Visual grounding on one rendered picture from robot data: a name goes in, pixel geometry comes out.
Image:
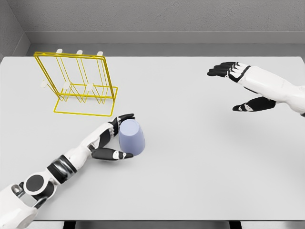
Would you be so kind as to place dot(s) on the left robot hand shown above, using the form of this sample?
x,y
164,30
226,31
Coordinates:
x,y
100,138

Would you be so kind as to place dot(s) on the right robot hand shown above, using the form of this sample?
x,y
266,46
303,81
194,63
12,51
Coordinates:
x,y
252,78

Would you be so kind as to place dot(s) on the lavender plastic cup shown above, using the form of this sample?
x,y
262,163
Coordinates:
x,y
131,137

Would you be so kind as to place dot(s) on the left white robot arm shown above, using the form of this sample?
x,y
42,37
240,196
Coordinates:
x,y
47,176

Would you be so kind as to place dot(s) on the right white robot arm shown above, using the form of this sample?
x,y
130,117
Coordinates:
x,y
291,95

